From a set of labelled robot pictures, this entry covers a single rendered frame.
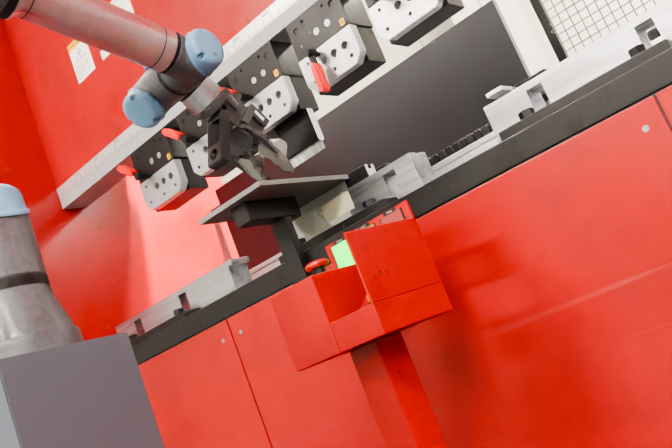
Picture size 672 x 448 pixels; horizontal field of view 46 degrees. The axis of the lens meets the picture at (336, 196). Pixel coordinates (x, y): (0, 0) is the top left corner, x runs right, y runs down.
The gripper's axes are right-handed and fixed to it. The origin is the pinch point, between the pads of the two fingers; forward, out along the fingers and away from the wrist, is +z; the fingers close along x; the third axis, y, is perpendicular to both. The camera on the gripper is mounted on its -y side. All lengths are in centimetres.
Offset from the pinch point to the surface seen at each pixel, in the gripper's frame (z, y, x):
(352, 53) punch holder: -7.6, 14.4, -24.2
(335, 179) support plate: 7.0, -0.5, -10.4
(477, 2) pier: 67, 225, 29
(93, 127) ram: -28, 32, 59
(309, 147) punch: 2.6, 11.2, -2.7
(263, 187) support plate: -5.8, -15.8, -9.4
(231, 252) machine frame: 34, 54, 84
